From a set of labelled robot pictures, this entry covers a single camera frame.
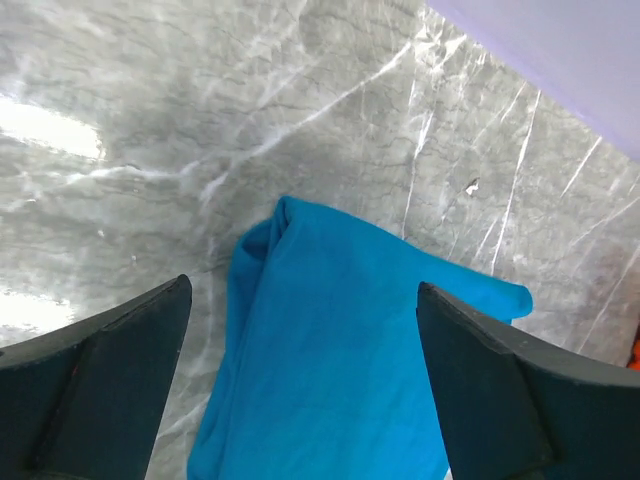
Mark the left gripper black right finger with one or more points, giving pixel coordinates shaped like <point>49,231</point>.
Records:
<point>512,406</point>

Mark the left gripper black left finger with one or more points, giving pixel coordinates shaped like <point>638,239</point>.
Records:
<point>86,401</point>

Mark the blue t shirt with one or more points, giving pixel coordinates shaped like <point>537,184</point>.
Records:
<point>323,375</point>

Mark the orange folded t shirt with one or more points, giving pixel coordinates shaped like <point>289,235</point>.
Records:
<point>634,360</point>

